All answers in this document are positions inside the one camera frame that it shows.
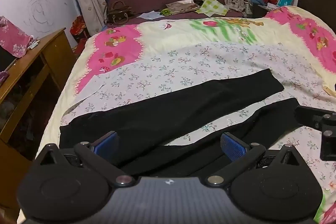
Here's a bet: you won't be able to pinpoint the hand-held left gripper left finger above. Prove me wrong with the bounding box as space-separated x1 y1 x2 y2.
34 131 135 187

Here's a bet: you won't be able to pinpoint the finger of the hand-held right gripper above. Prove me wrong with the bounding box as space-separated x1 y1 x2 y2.
295 105 336 161

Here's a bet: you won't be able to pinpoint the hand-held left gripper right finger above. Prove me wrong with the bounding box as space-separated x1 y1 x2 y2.
206 132 306 187

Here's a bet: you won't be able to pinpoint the black pants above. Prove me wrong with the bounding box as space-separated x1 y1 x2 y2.
59 69 301 177

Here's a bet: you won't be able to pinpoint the white floral bed sheet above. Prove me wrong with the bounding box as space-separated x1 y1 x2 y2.
60 42 336 214

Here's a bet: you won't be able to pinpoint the wooden cabinet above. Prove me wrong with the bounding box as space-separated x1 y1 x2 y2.
0 28 76 214

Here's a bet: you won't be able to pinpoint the red bag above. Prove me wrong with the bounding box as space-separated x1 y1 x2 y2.
70 15 90 43

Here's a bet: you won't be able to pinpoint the cartoon printed blanket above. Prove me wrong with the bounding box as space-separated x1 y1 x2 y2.
37 5 336 224

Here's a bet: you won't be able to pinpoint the brown handbag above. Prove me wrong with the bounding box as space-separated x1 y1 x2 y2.
106 1 135 25

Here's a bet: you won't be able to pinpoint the white paper sheet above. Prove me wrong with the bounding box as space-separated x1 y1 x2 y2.
136 11 161 20

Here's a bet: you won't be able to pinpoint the green checked cloth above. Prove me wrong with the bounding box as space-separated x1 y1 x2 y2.
196 0 229 17

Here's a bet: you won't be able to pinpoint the pink floral cloth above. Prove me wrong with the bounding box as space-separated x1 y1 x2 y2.
0 16 34 59

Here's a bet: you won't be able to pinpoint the flat printed paper package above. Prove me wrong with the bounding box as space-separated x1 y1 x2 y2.
165 0 201 14

